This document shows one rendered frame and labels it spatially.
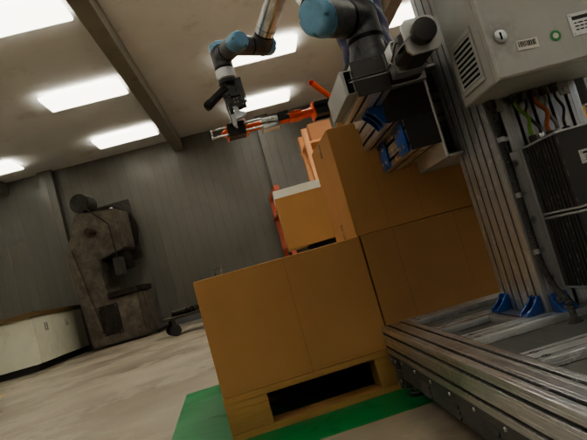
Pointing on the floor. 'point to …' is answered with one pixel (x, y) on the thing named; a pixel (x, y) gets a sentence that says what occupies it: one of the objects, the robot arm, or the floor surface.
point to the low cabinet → (40, 340)
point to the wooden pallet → (235, 409)
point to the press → (108, 272)
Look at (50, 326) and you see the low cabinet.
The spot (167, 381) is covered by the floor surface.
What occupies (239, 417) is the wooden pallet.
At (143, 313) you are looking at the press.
